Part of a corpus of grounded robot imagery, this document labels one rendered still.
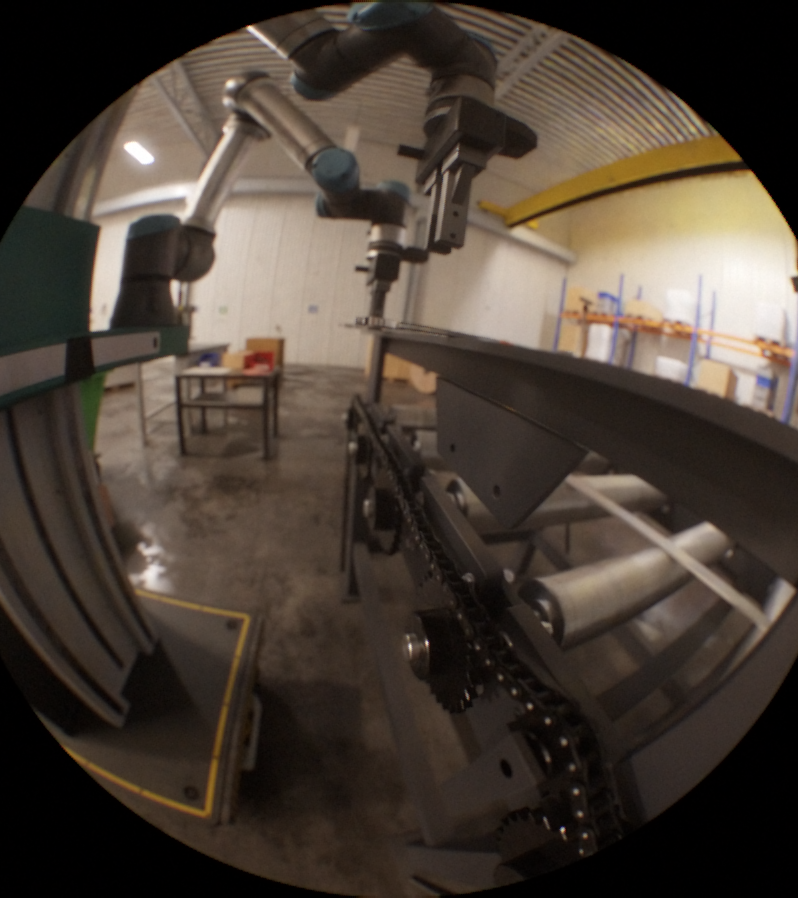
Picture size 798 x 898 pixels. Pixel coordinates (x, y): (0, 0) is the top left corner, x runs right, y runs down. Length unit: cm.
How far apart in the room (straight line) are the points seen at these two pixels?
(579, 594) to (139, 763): 98
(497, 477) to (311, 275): 1042
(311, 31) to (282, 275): 1038
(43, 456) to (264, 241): 1065
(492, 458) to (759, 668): 32
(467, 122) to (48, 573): 92
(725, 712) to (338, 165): 70
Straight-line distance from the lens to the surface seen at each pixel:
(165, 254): 68
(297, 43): 49
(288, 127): 67
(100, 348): 51
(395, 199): 70
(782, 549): 21
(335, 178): 56
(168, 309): 67
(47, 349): 44
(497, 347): 24
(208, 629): 108
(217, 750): 90
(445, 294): 1133
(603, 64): 916
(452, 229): 32
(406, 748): 86
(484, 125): 34
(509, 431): 34
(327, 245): 1086
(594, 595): 45
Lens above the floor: 116
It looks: 20 degrees down
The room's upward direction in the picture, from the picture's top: 8 degrees clockwise
